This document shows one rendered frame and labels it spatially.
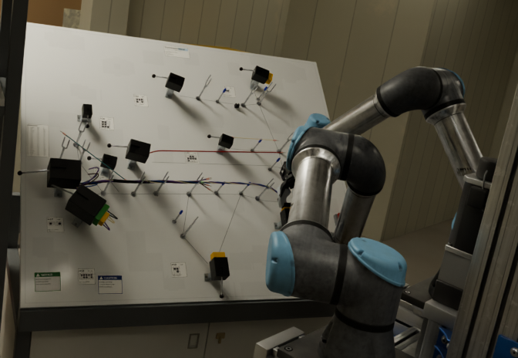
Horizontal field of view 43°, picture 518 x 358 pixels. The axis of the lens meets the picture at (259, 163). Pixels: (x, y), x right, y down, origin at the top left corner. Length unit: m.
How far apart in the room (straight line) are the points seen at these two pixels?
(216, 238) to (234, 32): 3.70
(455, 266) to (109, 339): 1.13
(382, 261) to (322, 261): 0.11
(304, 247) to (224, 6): 4.48
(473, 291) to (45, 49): 1.66
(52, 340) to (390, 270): 1.17
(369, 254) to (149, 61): 1.48
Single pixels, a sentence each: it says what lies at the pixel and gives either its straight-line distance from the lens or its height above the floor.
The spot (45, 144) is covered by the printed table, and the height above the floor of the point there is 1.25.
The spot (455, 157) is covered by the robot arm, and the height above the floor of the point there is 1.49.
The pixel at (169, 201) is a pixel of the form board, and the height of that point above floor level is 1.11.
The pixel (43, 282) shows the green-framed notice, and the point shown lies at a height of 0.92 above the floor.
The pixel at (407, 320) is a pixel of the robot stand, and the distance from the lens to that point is 1.80.
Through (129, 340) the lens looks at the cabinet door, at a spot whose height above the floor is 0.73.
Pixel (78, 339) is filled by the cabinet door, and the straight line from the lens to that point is 2.12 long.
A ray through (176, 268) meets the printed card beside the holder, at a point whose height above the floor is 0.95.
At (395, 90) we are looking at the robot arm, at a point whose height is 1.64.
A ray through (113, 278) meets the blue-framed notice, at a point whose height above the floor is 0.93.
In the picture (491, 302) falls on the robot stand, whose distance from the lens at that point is 1.35.
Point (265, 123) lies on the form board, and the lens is 2.54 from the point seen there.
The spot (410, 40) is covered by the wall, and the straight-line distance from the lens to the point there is 5.58.
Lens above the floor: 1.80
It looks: 14 degrees down
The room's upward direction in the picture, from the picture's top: 10 degrees clockwise
